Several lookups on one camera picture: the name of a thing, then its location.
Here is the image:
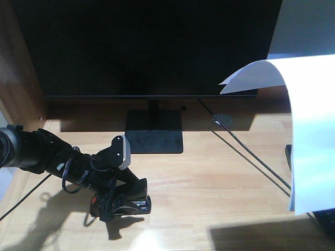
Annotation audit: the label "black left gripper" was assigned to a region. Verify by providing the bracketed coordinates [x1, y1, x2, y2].
[85, 149, 148, 222]

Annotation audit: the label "black stapler with orange button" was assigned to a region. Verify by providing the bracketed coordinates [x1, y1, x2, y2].
[90, 195, 151, 218]

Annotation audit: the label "white paper sheets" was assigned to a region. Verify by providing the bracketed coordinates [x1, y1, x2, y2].
[222, 54, 334, 214]

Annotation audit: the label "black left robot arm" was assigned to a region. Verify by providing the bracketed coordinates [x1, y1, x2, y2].
[1, 125, 151, 222]

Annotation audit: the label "black object on desk edge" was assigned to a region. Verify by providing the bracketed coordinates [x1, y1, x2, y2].
[285, 144, 292, 170]

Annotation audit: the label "wooden shelf unit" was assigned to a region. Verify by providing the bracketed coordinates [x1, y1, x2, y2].
[1, 1, 47, 129]

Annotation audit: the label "black computer monitor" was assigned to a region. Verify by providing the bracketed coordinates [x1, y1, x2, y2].
[12, 1, 282, 154]

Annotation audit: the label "black keyboard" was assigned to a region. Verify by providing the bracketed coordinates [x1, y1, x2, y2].
[312, 209, 335, 241]

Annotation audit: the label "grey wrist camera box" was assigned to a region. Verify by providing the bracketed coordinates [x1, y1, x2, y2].
[110, 135, 131, 171]

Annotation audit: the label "black camera cable loop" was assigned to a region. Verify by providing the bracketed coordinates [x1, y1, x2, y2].
[61, 146, 91, 194]

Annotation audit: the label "black monitor cable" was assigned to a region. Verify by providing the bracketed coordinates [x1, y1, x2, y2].
[197, 98, 292, 190]

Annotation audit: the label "grey desk cable grommet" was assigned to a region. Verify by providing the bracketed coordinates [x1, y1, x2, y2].
[212, 113, 232, 127]

